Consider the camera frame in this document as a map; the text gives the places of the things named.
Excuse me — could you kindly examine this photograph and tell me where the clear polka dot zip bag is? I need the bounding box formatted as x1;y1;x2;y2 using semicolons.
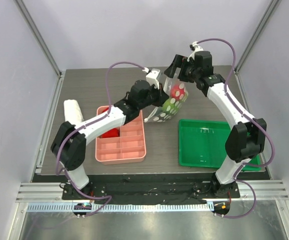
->
143;67;189;123

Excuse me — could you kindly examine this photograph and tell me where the aluminium frame post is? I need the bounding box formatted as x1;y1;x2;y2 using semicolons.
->
235;0;281;74
13;0;62;77

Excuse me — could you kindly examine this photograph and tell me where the red fake apple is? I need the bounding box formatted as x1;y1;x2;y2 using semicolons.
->
170;83;186;101

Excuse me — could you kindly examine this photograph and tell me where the white crumpled cloth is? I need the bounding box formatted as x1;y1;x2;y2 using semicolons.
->
63;99;84;125

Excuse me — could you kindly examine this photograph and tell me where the green plastic tray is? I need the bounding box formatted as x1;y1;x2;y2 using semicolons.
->
178;118;262;172

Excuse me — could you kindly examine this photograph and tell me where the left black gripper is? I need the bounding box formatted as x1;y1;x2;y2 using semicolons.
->
137;81;169;110

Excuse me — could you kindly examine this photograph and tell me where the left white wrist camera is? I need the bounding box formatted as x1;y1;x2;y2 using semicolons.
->
142;67;161;90

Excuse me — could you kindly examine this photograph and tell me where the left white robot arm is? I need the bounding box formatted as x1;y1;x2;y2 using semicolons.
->
50;80;169;200

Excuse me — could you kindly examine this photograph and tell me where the red fabric item bottom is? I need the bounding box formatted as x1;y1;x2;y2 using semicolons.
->
101;128;120;139

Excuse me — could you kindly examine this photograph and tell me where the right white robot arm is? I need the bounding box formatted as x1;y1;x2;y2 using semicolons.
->
164;50;267;198

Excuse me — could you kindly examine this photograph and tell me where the pink divided organizer tray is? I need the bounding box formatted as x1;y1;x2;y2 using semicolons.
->
95;112;147;165

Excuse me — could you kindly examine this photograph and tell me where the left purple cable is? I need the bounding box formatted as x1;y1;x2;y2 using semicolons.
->
55;61;150;217

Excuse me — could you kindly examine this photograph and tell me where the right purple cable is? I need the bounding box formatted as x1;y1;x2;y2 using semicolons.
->
194;37;277;218

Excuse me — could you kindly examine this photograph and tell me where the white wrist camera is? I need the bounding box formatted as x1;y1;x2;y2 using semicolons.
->
142;67;161;90
187;41;204;62

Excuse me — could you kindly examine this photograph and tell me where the left aluminium frame post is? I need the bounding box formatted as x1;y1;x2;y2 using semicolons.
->
13;0;62;77

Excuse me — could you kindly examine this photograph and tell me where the purple cable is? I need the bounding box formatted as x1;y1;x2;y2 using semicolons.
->
55;61;150;217
194;37;277;218

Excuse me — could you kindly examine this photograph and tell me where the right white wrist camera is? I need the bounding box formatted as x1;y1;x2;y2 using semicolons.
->
187;41;204;62

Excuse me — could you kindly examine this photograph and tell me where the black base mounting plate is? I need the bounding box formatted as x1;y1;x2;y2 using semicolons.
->
31;173;242;205

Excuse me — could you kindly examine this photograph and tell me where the green fake apple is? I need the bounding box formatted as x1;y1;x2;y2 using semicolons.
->
162;97;182;115

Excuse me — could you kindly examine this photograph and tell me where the right aluminium frame post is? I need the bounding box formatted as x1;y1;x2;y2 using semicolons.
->
235;0;281;74

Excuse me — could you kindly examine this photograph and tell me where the white slotted cable duct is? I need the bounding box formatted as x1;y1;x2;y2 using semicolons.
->
26;201;214;213

